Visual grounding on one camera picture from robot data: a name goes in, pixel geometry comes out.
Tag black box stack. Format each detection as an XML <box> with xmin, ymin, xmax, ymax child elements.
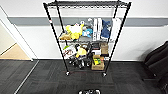
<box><xmin>90</xmin><ymin>42</ymin><xmax>102</xmax><ymax>56</ymax></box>

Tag open cardboard box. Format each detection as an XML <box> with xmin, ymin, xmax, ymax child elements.
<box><xmin>90</xmin><ymin>57</ymin><xmax>106</xmax><ymax>72</ymax></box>

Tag yellow black plush toy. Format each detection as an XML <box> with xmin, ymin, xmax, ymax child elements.
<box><xmin>74</xmin><ymin>46</ymin><xmax>89</xmax><ymax>60</ymax></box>

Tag black chair cart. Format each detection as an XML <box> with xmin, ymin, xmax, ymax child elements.
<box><xmin>143</xmin><ymin>40</ymin><xmax>168</xmax><ymax>94</ymax></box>

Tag pale woven basket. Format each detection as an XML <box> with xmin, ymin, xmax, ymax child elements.
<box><xmin>77</xmin><ymin>88</ymin><xmax>102</xmax><ymax>94</ymax></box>

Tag white door frame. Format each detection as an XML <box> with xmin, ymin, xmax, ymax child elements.
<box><xmin>0</xmin><ymin>5</ymin><xmax>38</xmax><ymax>62</ymax></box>

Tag light blue plush toy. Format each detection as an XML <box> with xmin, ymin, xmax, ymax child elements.
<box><xmin>81</xmin><ymin>26</ymin><xmax>95</xmax><ymax>38</ymax></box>

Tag wide white box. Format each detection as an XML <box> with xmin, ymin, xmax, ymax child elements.
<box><xmin>110</xmin><ymin>17</ymin><xmax>122</xmax><ymax>43</ymax></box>

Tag tall white box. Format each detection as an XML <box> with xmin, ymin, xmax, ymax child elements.
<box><xmin>97</xmin><ymin>18</ymin><xmax>104</xmax><ymax>42</ymax></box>
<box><xmin>93</xmin><ymin>18</ymin><xmax>99</xmax><ymax>42</ymax></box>

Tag black toy figures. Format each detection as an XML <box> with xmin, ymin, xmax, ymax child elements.
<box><xmin>68</xmin><ymin>56</ymin><xmax>91</xmax><ymax>70</ymax></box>

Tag small grey plush toy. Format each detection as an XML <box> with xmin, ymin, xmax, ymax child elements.
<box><xmin>86</xmin><ymin>18</ymin><xmax>95</xmax><ymax>30</ymax></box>

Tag green yellow pack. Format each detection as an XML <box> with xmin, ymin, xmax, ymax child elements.
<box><xmin>92</xmin><ymin>57</ymin><xmax>102</xmax><ymax>66</ymax></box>

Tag brown cardboard box stack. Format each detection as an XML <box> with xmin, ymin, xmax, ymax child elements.
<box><xmin>99</xmin><ymin>42</ymin><xmax>110</xmax><ymax>56</ymax></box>

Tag black Huel bag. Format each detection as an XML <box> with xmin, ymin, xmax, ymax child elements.
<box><xmin>83</xmin><ymin>89</ymin><xmax>100</xmax><ymax>94</ymax></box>

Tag black wire shelf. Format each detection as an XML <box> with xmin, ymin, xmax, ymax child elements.
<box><xmin>42</xmin><ymin>0</ymin><xmax>133</xmax><ymax>78</ymax></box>

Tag tan plush toy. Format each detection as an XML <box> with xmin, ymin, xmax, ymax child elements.
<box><xmin>58</xmin><ymin>32</ymin><xmax>73</xmax><ymax>42</ymax></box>

